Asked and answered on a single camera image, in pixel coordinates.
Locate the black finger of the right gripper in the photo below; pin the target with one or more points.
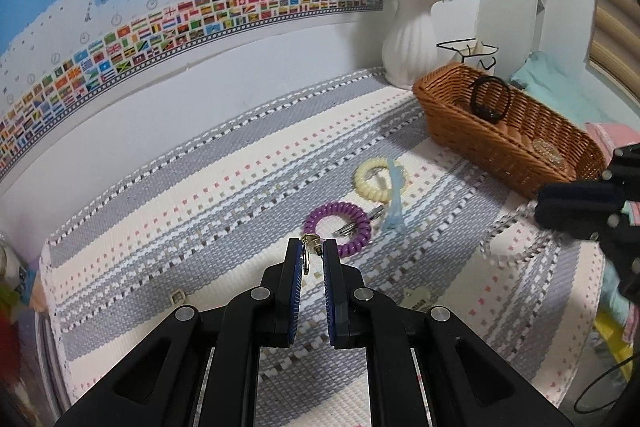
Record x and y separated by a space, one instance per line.
582 210

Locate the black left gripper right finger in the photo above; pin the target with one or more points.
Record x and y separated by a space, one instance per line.
426 368

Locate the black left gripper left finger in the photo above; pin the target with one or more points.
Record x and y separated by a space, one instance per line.
199 365

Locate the black watch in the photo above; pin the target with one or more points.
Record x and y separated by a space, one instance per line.
490 99

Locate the small gold earring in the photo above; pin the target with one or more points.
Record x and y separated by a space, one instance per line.
312 246

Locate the brown wicker basket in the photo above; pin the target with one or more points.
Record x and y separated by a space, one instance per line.
532 146

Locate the light blue hair clip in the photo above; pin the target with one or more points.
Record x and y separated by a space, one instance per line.
394 220

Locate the silver hair pin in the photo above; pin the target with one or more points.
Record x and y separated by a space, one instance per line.
347 229

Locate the woven striped table mat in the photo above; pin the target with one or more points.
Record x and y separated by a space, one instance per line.
206 219

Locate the white ribbed vase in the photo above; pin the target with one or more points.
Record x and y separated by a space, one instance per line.
409 50

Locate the black wire holder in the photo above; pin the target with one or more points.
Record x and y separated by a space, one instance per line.
471 52

